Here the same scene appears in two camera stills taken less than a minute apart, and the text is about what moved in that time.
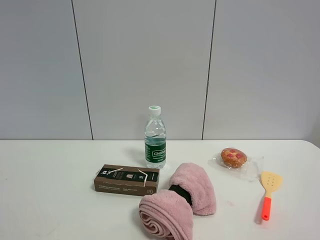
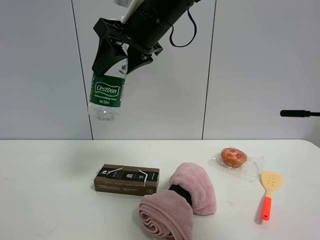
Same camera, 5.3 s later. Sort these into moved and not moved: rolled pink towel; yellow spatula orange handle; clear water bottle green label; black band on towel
Moved: clear water bottle green label
Not moved: rolled pink towel; black band on towel; yellow spatula orange handle
